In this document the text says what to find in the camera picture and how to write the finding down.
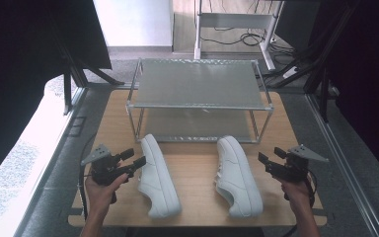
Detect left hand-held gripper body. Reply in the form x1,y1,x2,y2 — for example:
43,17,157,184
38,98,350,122
80,143,135,186

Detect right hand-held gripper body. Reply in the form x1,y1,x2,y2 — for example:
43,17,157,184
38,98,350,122
265,144,330,184

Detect white sneaker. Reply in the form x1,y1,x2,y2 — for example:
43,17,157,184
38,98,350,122
214,135,265,219
137,133,183,220

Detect metal two-tier shoe rack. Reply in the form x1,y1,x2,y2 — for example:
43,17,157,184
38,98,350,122
125,57,275,145

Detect person's right hand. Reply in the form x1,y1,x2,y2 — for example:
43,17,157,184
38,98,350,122
274,176,314,211

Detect person's left hand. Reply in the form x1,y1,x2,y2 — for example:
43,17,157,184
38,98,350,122
85,172,130,215

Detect dark floor outlet cover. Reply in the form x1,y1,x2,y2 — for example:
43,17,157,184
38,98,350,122
67,116,88,138

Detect black metal stand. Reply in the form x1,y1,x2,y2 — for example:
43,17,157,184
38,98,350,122
50,19,126,117
263,0,361,123

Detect white power strip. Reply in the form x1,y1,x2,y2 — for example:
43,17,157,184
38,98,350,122
282,66,299,79

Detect dark curtain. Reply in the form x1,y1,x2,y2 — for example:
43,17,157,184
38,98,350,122
309,0,379,187
0,0,113,193

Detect right hand-held gripper black cable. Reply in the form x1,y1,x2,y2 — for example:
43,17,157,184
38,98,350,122
282,169,319,237

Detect hand-held gripper black cable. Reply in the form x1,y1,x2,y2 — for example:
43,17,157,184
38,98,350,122
282,169,319,237
78,131,97,221

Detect left hand-held gripper black cable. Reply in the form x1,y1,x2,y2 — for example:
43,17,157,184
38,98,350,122
78,131,97,221

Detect aluminium floor rail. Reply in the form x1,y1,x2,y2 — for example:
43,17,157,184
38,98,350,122
13,87,89,237
305,93,379,237

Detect black floor cables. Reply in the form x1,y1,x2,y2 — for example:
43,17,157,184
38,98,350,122
199,26,297,57

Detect white metal desk frame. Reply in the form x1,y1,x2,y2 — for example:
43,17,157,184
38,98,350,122
193,0,285,72

